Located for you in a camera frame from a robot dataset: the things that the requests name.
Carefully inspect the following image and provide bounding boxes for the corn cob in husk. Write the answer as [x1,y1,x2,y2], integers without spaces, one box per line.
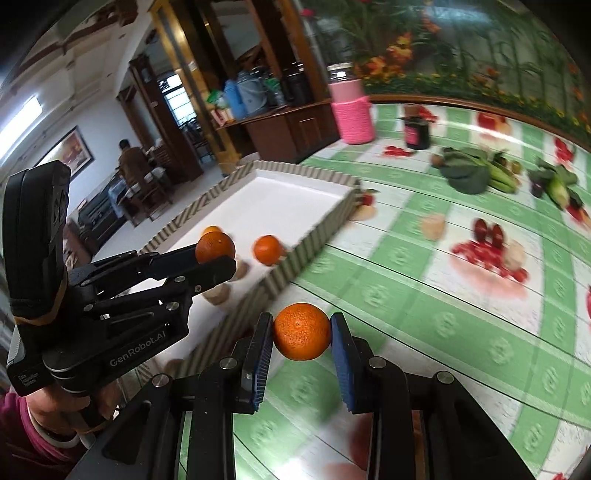
[547,178,571,209]

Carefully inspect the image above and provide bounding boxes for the striped cardboard tray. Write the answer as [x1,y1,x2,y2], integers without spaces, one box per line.
[139,160,362,384]

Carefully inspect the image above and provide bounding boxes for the wooden cabinet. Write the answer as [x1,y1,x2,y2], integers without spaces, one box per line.
[215,99,340,163]

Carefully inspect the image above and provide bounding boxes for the blue plastic jug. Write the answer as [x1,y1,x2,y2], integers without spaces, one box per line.
[224,79,247,120]

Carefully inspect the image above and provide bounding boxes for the framed wall picture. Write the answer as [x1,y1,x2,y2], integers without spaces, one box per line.
[34,126,95,169]

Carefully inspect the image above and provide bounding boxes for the person's left hand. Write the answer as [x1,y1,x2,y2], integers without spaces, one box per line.
[28,383,123,438]

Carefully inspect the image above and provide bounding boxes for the dark jar with cork lid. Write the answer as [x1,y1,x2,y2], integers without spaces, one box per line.
[404,104,431,151]

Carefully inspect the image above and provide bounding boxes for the wooden chair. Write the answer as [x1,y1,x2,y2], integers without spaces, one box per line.
[127,171,175,227]

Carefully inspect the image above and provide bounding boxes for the pink bottle with knitted sleeve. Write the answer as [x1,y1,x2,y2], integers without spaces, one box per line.
[327,64,376,144]

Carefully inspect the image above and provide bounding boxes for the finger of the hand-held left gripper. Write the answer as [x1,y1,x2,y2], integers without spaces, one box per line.
[83,255,238,324]
[69,244,206,296]

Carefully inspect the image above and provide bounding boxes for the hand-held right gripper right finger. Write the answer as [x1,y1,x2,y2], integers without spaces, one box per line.
[330,313,536,480]

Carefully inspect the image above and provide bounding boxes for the black pot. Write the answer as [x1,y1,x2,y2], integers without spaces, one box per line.
[281,67,315,107]

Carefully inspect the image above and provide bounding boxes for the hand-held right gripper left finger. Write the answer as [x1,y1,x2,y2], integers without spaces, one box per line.
[69,313,274,480]

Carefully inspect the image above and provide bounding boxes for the leafy greens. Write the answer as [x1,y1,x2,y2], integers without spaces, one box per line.
[529,159,578,185]

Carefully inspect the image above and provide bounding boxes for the green bok choy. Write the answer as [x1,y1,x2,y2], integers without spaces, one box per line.
[438,147,491,195]

